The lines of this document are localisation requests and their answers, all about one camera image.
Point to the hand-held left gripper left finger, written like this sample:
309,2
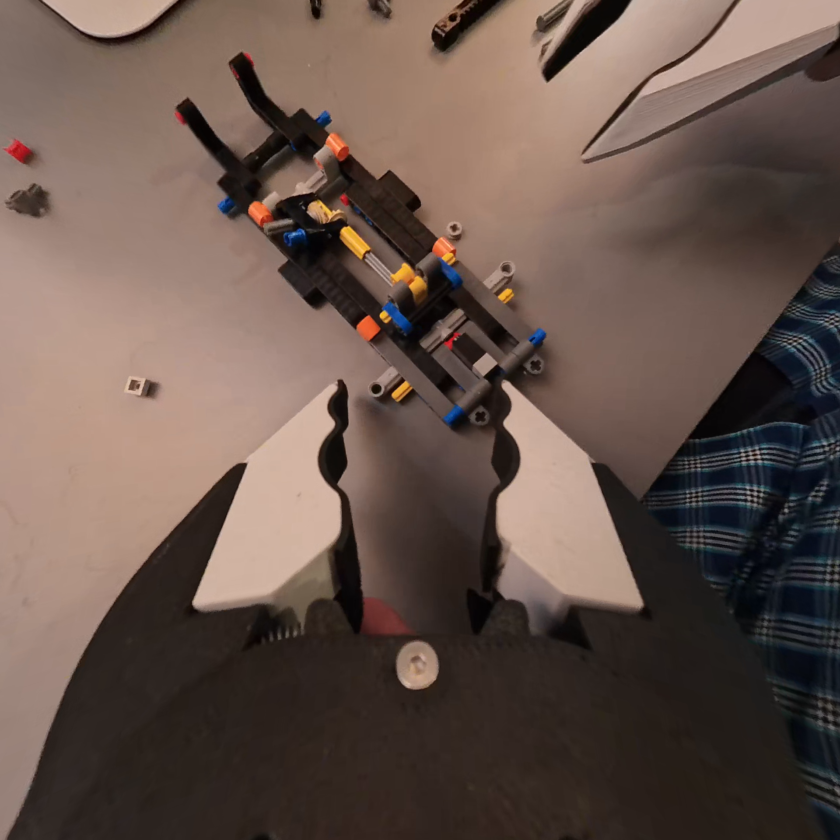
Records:
282,512

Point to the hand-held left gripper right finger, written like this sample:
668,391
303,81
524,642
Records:
564,525

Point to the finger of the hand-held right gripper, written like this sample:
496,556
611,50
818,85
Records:
577,46
722,92

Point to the black lego beam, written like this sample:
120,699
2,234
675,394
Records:
459,23

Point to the lego chassis assembly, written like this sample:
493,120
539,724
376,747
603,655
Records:
407,229

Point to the small light grey lego piece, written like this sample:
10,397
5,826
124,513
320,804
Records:
139,386

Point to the small dark grey lego pin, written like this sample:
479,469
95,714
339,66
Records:
380,6

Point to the dark grey lego connector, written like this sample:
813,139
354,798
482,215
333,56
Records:
27,200

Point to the small red lego bush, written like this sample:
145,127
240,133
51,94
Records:
18,149

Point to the person's plaid clothing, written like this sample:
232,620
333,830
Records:
754,525

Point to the white book stand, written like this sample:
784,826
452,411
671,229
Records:
111,13

